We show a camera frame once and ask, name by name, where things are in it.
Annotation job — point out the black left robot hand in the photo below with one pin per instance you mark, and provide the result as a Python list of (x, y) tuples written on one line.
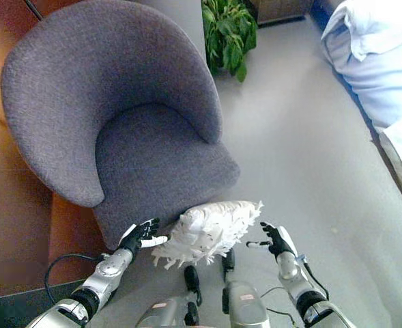
[(136, 236)]

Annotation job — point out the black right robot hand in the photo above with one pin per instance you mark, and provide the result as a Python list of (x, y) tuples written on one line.
[(278, 239)]

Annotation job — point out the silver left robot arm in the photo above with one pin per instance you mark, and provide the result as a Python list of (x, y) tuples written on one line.
[(95, 283)]

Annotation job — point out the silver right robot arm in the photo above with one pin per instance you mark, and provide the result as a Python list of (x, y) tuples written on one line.
[(304, 294)]

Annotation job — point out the white fringed pillow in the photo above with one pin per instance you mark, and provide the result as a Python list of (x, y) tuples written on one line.
[(209, 231)]

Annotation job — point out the silver right robot leg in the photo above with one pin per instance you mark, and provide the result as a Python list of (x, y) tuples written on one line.
[(243, 294)]

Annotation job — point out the grey fabric tub armchair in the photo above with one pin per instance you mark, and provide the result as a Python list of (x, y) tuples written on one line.
[(118, 112)]

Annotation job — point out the green leafy potted plant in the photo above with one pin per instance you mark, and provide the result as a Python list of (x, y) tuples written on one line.
[(228, 34)]

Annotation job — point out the wooden cabinet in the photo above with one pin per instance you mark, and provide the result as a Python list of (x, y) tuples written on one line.
[(280, 10)]

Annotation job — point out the dark bed frame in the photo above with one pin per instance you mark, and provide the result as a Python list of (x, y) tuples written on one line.
[(368, 112)]

